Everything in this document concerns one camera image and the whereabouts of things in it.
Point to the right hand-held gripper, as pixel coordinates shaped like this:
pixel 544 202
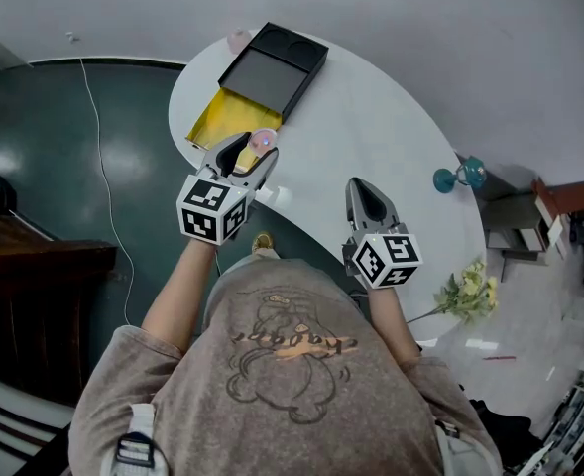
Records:
pixel 395 258

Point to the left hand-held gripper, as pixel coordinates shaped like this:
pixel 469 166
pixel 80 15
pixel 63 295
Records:
pixel 204 206

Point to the small pink round object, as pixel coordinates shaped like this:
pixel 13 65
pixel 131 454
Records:
pixel 262 139

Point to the black box with yellow drawer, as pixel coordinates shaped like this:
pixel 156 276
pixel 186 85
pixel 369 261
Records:
pixel 267 72

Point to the person's left forearm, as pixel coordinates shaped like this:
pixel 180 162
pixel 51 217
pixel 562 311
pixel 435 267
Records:
pixel 177 295

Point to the person's right forearm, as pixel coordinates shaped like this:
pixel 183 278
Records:
pixel 393 320

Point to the white curved table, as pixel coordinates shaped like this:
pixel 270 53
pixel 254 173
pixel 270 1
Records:
pixel 371 137

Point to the brown cardboard box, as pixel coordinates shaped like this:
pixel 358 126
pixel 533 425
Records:
pixel 576 199

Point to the person's left tan shoe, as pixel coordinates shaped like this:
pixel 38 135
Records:
pixel 263 243

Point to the yellow flower bouquet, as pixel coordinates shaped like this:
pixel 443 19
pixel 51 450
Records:
pixel 470 293

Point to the grey open cabinet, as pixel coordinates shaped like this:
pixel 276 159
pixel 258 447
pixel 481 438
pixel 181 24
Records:
pixel 514 226

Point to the person's grey printed shirt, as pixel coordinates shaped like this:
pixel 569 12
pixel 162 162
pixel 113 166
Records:
pixel 291 394

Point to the dark wooden furniture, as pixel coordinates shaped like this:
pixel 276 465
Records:
pixel 34 305

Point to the black office chair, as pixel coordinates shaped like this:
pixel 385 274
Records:
pixel 509 429

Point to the white shelf unit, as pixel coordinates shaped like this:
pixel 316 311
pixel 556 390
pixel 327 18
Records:
pixel 579 429

